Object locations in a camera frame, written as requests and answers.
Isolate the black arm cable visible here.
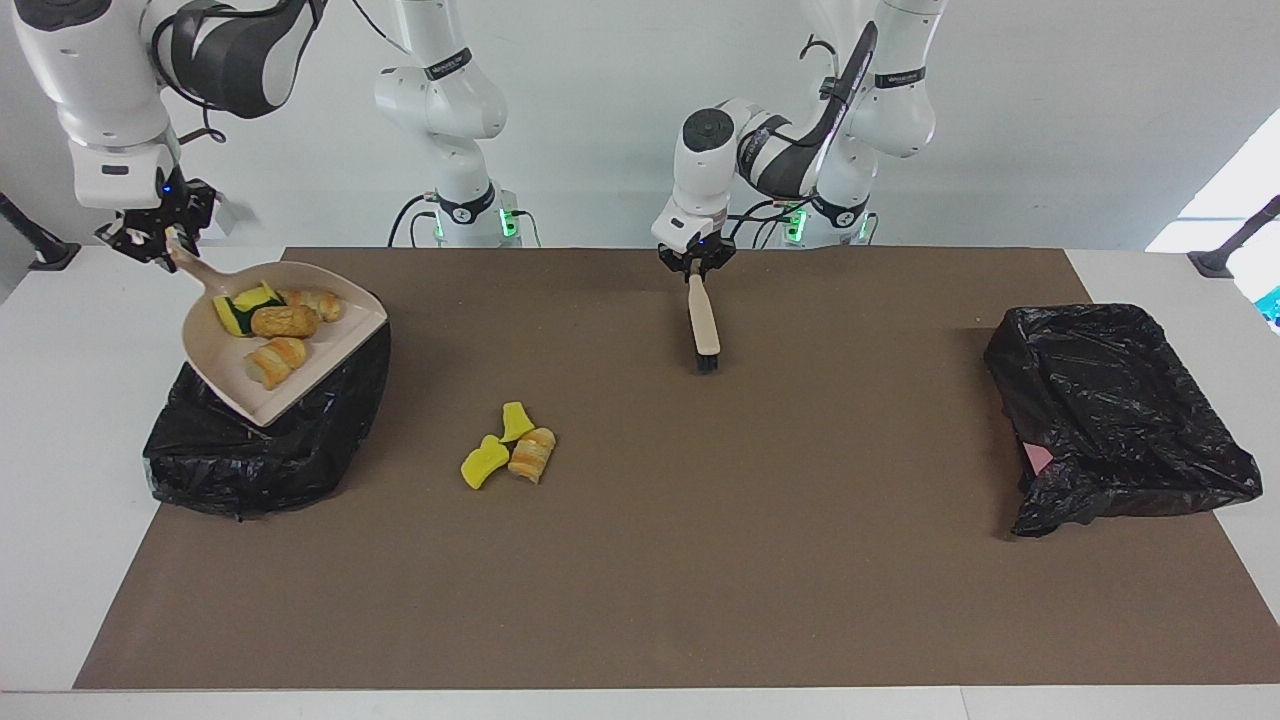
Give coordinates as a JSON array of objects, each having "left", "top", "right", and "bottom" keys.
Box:
[
  {"left": 150, "top": 0, "right": 411, "bottom": 146},
  {"left": 800, "top": 35, "right": 861, "bottom": 111}
]

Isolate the black clamp stand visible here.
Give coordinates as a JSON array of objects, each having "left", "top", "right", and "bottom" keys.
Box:
[
  {"left": 0, "top": 190, "right": 81, "bottom": 272},
  {"left": 1188, "top": 195, "right": 1280, "bottom": 279}
]

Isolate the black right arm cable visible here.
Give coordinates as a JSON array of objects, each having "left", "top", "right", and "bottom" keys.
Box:
[{"left": 150, "top": 0, "right": 411, "bottom": 146}]

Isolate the brown toy bread nugget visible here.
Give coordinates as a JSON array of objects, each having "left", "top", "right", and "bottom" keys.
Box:
[{"left": 250, "top": 305, "right": 321, "bottom": 340}]

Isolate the black trash bag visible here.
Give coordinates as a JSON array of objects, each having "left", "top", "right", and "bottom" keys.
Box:
[
  {"left": 142, "top": 320, "right": 393, "bottom": 519},
  {"left": 983, "top": 303, "right": 1264, "bottom": 539}
]

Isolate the black base cable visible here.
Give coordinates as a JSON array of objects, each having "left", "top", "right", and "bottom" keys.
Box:
[
  {"left": 727, "top": 195, "right": 801, "bottom": 249},
  {"left": 388, "top": 192, "right": 441, "bottom": 248}
]

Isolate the white wall socket box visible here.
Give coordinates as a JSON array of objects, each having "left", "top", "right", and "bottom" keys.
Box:
[{"left": 205, "top": 192, "right": 251, "bottom": 239}]

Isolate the brown table mat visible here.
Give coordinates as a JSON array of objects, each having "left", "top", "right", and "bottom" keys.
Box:
[{"left": 73, "top": 247, "right": 1280, "bottom": 691}]

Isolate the beige hand brush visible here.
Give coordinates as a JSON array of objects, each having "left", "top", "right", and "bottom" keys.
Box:
[{"left": 686, "top": 272, "right": 723, "bottom": 375}]

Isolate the toy croissant bread piece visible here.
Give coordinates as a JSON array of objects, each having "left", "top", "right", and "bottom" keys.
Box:
[
  {"left": 245, "top": 337, "right": 309, "bottom": 391},
  {"left": 508, "top": 427, "right": 557, "bottom": 485},
  {"left": 278, "top": 288, "right": 346, "bottom": 323}
]

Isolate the beige plastic dustpan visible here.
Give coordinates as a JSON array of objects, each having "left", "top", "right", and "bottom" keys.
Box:
[{"left": 165, "top": 240, "right": 389, "bottom": 429}]

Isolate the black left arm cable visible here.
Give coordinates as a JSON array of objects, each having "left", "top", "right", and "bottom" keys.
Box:
[{"left": 800, "top": 35, "right": 861, "bottom": 111}]

